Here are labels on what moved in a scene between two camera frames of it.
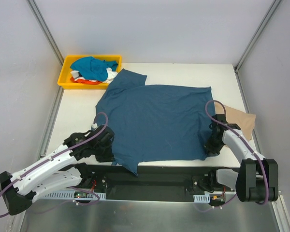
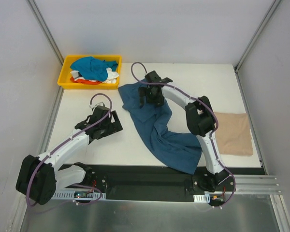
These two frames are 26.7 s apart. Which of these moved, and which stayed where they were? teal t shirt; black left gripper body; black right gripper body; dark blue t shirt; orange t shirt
Moved: black right gripper body; black left gripper body; dark blue t shirt
Stayed: teal t shirt; orange t shirt
